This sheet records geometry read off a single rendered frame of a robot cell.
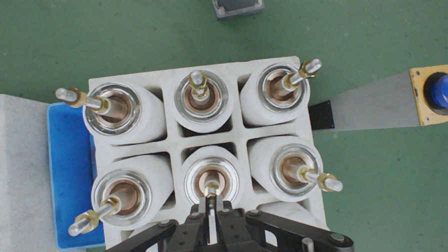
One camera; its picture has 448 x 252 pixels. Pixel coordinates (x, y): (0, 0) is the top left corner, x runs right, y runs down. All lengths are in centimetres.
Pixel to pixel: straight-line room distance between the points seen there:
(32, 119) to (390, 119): 62
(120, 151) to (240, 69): 26
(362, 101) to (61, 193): 60
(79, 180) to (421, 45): 108
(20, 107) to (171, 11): 42
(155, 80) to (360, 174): 61
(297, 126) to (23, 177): 52
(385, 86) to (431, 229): 63
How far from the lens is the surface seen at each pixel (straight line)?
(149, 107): 27
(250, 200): 35
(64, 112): 54
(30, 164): 51
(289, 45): 62
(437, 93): 32
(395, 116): 33
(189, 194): 26
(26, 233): 52
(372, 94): 35
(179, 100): 26
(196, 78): 17
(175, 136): 33
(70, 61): 67
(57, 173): 51
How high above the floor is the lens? 50
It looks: 84 degrees down
